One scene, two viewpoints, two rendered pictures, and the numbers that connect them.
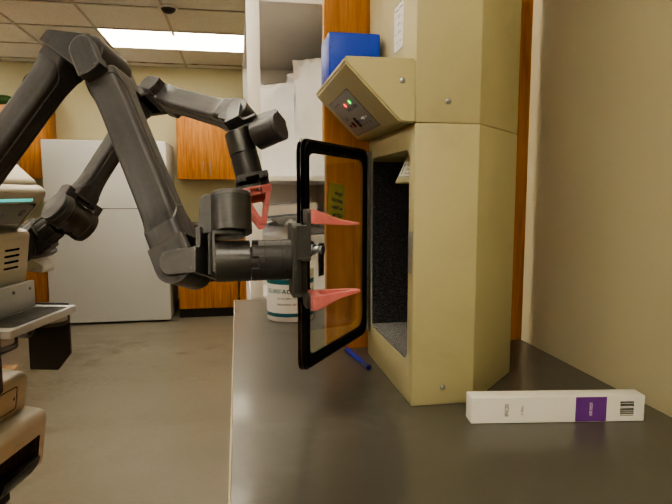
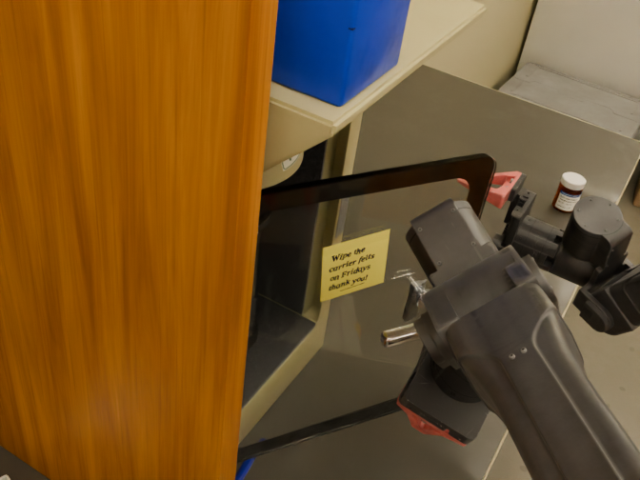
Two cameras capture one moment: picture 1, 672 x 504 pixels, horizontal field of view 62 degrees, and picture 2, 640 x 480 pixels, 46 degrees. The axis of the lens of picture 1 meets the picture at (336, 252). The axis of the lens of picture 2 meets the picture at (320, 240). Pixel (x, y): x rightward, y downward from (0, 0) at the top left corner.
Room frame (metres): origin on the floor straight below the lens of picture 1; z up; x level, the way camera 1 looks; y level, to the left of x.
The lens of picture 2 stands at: (1.59, 0.31, 1.77)
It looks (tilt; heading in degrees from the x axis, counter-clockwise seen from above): 38 degrees down; 215
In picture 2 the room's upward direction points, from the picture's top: 9 degrees clockwise
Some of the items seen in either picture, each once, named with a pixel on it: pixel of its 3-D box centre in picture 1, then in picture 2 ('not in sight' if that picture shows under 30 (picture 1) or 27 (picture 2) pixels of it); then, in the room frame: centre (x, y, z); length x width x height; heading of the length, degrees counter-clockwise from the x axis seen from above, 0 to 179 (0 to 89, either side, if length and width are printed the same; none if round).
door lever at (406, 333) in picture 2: not in sight; (411, 320); (1.02, 0.06, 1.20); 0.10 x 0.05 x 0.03; 156
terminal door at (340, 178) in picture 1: (336, 249); (340, 323); (1.08, 0.00, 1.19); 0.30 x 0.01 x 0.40; 156
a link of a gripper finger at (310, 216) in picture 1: (326, 233); (488, 198); (0.80, 0.01, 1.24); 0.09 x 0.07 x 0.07; 100
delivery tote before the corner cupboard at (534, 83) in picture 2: not in sight; (564, 129); (-1.59, -0.64, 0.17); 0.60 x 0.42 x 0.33; 98
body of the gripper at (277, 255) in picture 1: (277, 259); (531, 240); (0.78, 0.08, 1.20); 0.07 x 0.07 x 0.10; 10
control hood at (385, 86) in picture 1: (358, 105); (358, 85); (1.06, -0.04, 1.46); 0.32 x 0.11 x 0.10; 10
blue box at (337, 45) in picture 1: (349, 63); (323, 11); (1.15, -0.03, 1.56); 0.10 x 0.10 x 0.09; 10
